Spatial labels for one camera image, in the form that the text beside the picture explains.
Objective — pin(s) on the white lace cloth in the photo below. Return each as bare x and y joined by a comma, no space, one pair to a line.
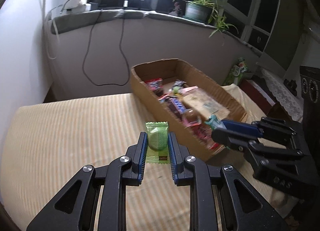
287,100

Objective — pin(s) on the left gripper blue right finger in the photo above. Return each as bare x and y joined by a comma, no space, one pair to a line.
220,197

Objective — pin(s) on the brown chocolate egg pink base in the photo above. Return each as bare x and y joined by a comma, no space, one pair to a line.
191,118

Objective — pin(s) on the white gloved hand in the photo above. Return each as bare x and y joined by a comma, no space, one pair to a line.
278,198

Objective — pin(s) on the green snack bag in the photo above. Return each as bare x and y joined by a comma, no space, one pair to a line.
237,72

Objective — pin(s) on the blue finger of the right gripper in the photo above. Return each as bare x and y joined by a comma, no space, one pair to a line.
242,127
235,140

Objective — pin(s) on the bread loaf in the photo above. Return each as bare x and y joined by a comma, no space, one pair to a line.
204,104

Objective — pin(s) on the black white snack wrapper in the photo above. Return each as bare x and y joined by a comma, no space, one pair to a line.
177,86

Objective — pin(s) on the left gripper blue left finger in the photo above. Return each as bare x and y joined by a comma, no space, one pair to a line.
95,197

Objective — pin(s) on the potted spider plant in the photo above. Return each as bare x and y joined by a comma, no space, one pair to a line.
207,12

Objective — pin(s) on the teal mint candy wrapper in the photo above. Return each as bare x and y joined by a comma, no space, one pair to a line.
214,123

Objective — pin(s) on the red storage box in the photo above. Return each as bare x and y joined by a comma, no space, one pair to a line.
257,95

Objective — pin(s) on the green matcha cookie packet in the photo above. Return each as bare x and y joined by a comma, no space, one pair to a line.
157,133

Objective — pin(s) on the Snickers bar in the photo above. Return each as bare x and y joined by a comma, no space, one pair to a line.
175,106
204,133

